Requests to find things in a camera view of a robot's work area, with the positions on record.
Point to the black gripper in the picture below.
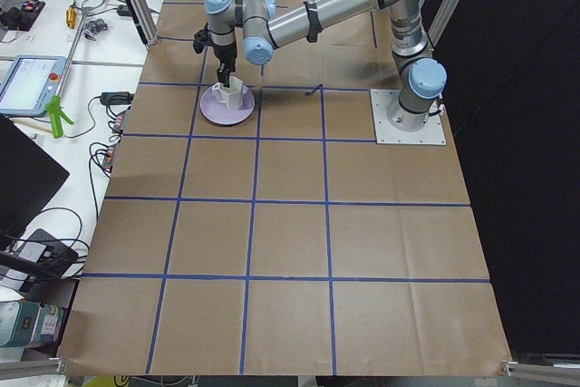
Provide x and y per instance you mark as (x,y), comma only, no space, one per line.
(225,52)

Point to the white angular cup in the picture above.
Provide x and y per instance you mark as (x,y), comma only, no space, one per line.
(231,97)

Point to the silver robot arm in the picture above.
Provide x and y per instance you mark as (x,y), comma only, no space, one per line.
(254,28)

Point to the lavender round plate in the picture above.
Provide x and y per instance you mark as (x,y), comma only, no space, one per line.
(227,111)

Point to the black power adapter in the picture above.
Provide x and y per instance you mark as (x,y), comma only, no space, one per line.
(116,98)

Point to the long white rod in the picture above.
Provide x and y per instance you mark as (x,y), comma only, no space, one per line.
(77,38)

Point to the green plastic clamp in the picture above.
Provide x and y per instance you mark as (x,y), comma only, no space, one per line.
(56,115)

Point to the brown paper table cover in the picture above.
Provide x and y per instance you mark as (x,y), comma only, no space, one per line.
(292,243)

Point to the teach pendant tablet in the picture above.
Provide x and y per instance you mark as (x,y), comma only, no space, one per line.
(30,84)

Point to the black laptop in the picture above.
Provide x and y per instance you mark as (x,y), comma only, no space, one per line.
(30,178)

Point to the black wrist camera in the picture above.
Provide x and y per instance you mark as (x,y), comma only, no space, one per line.
(201,41)

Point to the yellow handled tool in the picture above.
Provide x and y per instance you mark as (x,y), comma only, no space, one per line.
(71,17)

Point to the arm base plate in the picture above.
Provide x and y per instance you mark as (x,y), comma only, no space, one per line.
(395,126)

